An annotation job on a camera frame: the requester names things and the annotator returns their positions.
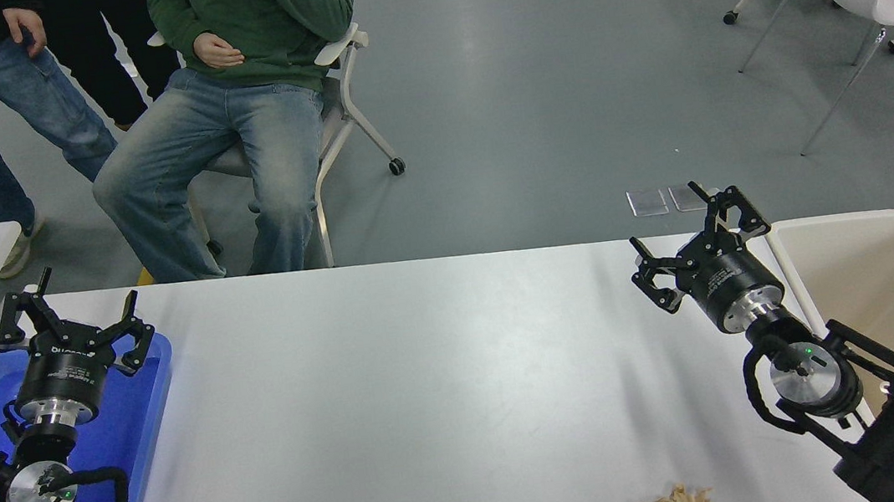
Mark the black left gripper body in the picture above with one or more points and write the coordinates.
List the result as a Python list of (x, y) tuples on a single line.
[(65, 374)]

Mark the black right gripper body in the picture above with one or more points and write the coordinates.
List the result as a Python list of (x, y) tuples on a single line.
[(732, 277)]

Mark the seated person's right hand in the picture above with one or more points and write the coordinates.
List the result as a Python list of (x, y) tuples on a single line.
[(216, 52)]

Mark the standing person's left hand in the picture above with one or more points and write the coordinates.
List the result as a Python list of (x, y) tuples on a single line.
[(24, 25)]

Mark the clear floor plate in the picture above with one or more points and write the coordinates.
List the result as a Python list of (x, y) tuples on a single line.
[(681, 199), (648, 202)]

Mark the seated person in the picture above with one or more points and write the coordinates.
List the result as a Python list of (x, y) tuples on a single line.
[(232, 141)]

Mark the grey office chair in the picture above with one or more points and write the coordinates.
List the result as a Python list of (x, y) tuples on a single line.
[(339, 120)]

